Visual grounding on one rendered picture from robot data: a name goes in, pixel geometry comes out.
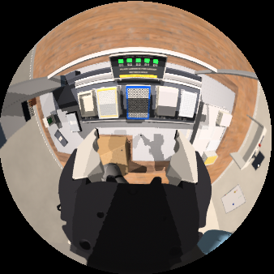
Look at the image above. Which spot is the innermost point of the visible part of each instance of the cream one-well reservoir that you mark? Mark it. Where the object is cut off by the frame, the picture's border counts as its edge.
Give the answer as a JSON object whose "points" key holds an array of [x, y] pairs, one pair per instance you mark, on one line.
{"points": [[87, 103]]}

